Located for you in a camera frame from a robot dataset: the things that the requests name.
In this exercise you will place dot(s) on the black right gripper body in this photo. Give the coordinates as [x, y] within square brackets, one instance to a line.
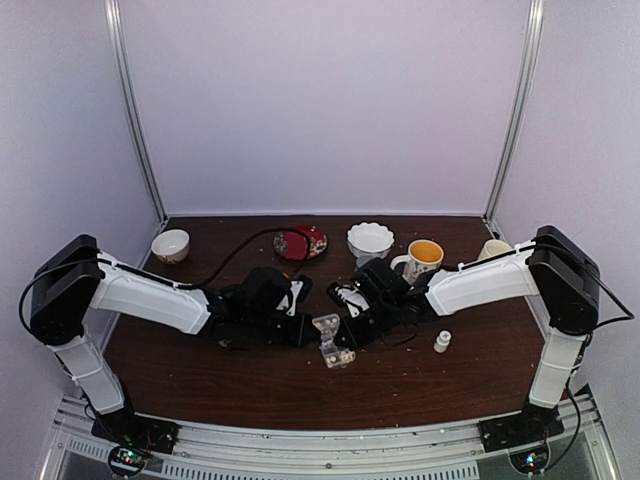
[384, 319]

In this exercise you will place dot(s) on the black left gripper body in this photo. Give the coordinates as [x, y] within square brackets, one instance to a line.
[260, 326]

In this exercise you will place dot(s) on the grey cap pill bottle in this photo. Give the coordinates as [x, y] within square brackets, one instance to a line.
[361, 261]

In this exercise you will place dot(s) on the clear plastic pill organizer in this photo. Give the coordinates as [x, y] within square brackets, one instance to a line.
[334, 356]

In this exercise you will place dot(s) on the small white dropper bottle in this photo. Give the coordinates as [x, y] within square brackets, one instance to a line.
[442, 341]

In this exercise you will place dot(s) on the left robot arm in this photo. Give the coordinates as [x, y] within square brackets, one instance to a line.
[80, 277]

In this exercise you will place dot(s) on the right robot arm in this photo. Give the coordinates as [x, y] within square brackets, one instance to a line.
[551, 268]

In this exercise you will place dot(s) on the white scalloped bowl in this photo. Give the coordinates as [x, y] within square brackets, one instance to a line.
[370, 239]

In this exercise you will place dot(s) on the floral mug yellow inside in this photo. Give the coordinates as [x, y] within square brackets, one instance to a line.
[423, 256]

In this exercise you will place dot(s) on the red floral plate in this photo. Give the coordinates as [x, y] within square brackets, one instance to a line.
[308, 242]

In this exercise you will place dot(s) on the white ceramic bowl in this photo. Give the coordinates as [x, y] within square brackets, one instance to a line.
[171, 246]

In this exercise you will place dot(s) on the cream ribbed mug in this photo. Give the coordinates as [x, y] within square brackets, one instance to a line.
[492, 248]

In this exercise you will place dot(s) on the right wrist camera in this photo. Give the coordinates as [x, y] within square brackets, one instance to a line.
[348, 297]

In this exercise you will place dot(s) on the aluminium front rail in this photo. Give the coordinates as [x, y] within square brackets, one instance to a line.
[452, 450]

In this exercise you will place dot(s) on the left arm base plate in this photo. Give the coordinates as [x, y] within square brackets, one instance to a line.
[137, 432]

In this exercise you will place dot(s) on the right aluminium frame post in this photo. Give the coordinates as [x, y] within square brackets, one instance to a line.
[529, 59]

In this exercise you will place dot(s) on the aluminium frame post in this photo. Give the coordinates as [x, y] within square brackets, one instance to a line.
[529, 59]
[132, 115]

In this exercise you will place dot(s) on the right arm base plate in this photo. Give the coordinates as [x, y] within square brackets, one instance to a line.
[523, 428]

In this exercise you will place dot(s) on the left aluminium frame post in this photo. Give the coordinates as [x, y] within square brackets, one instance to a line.
[132, 115]

